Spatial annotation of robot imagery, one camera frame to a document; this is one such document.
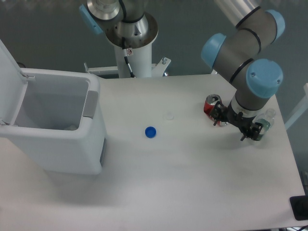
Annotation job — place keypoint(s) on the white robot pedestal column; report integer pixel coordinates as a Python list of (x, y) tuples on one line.
[(140, 60)]

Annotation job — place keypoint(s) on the blue bottle cap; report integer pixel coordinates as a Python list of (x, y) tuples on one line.
[(150, 132)]

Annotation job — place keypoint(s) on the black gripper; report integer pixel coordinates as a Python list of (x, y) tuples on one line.
[(222, 114)]

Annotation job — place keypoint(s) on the white trash can body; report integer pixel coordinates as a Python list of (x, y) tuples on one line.
[(55, 118)]

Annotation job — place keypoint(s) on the white trash can lid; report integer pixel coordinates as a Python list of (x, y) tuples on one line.
[(9, 81)]

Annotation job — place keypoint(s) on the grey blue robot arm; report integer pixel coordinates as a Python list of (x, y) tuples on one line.
[(131, 31)]

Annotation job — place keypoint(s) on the crushed red soda can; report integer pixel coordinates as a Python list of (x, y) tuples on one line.
[(210, 102)]

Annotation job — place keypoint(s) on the black device at edge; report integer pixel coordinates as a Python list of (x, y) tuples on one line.
[(299, 206)]

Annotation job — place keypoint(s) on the clear green label bottle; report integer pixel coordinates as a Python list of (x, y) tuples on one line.
[(267, 120)]

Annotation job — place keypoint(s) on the white furniture at right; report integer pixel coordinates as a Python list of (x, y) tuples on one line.
[(298, 110)]

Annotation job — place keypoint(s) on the clear bottle cap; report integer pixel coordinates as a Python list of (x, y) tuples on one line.
[(169, 116)]

